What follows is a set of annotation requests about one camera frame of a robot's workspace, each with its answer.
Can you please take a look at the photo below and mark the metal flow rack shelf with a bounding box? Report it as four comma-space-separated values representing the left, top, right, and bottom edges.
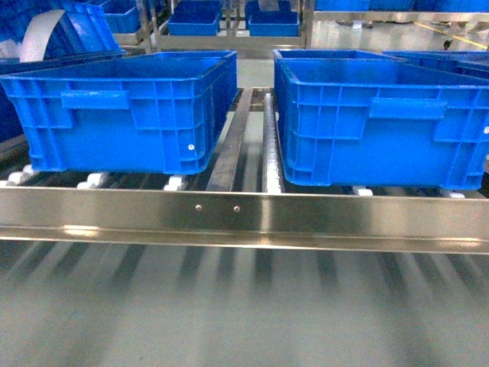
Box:
0, 0, 489, 256

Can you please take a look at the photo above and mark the blue bin front left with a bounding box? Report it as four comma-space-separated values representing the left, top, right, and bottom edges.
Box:
1, 50, 238, 175

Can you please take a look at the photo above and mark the blue bin front right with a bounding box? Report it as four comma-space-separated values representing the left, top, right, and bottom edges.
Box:
274, 50, 488, 190

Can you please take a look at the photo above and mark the small blue bin back right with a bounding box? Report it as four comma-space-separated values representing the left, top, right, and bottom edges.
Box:
244, 1, 300, 37

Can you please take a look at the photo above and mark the small blue bin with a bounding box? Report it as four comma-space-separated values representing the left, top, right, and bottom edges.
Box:
244, 1, 300, 37
167, 1, 222, 36

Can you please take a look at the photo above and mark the small blue bin back left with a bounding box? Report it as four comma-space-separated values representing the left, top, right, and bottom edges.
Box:
167, 1, 222, 36

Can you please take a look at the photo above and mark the blue tilted bin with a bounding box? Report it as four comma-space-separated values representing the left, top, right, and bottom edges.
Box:
1, 1, 121, 61

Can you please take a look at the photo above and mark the grey curved sheet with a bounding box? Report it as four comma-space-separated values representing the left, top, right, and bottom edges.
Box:
19, 9, 65, 63

